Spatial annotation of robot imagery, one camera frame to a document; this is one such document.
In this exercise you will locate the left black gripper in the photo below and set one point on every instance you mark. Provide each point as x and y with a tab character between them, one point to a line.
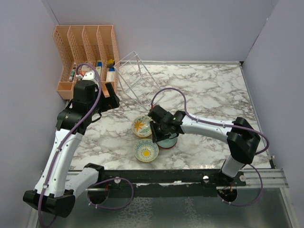
109	102

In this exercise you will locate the teal grid pattern bowl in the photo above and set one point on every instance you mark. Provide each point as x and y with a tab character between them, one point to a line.
168	143

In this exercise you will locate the orange flower leaf bowl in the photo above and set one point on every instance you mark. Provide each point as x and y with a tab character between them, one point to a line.
141	127

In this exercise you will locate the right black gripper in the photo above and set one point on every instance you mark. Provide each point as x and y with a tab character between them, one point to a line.
156	136

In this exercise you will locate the small items in organizer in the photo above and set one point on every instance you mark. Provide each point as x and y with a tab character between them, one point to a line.
109	77

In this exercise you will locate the peach plastic file organizer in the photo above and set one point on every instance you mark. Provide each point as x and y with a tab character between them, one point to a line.
84	44

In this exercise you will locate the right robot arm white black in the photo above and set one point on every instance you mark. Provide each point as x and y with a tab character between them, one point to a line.
240	137

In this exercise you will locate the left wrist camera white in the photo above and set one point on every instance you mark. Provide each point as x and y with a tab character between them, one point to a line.
91	76

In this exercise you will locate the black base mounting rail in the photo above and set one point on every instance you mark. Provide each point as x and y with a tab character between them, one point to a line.
166	183

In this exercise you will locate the yellow sun blue bowl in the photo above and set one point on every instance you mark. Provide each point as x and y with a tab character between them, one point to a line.
145	150

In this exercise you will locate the white wire dish rack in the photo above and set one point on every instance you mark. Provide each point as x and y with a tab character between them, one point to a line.
136	81

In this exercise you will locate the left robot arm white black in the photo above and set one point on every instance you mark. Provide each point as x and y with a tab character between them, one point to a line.
53	193

